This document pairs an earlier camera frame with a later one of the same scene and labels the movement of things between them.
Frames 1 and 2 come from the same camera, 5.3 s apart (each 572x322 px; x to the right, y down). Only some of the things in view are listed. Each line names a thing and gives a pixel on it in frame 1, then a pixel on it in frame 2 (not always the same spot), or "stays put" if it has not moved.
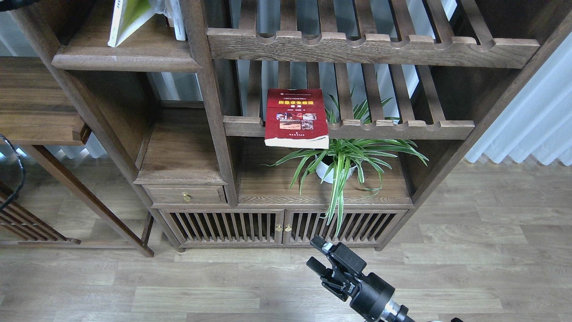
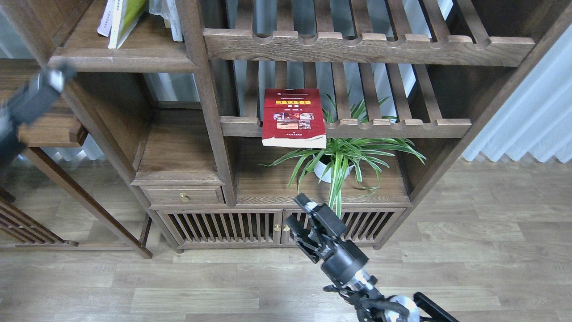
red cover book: [296, 118] stays put
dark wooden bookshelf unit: [292, 124] stays put
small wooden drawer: [185, 194] stays put
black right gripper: [372, 292] → [343, 257]
